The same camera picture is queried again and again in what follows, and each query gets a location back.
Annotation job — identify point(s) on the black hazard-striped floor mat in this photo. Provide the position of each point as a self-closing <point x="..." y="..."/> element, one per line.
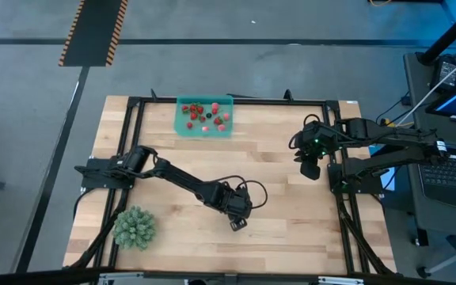
<point x="93" y="31"/>

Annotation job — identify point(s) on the teal translucent tupperware container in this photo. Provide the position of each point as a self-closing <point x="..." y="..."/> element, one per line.
<point x="182" y="132"/>

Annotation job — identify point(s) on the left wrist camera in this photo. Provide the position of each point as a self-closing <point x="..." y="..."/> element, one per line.
<point x="238" y="225"/>

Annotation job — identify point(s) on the long-stemmed red toy strawberry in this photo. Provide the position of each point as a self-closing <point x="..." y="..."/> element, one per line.
<point x="202" y="118"/>

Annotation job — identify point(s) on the red toy cherry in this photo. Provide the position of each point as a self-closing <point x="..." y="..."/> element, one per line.
<point x="189" y="125"/>
<point x="200" y="109"/>

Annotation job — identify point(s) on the silver metal bracket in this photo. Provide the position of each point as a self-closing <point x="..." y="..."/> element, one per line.
<point x="340" y="280"/>
<point x="121" y="279"/>

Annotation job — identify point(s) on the black laptop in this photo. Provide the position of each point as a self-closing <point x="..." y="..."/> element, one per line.
<point x="449" y="186"/>

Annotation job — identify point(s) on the black diagonal pole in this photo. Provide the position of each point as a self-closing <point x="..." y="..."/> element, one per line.
<point x="449" y="33"/>

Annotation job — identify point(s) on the black aluminium table frame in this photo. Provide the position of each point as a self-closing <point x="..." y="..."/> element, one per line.
<point x="271" y="101"/>

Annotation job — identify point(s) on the green artificial succulent plant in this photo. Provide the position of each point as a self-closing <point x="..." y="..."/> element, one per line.
<point x="134" y="228"/>

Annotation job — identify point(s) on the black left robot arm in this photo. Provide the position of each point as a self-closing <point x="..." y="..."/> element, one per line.
<point x="184" y="180"/>

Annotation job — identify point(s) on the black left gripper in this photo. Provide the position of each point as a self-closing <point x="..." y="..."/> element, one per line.
<point x="234" y="200"/>

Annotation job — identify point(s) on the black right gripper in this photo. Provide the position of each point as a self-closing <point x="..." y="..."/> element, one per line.
<point x="319" y="136"/>

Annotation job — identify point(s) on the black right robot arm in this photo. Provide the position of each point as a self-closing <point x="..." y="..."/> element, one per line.
<point x="390" y="136"/>

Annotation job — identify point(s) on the yellow power plug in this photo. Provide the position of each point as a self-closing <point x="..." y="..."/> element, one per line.
<point x="388" y="123"/>

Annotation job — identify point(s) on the black desk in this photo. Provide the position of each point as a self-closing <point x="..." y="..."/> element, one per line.
<point x="418" y="115"/>

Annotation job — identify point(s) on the black power adapter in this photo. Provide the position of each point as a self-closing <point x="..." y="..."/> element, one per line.
<point x="447" y="73"/>

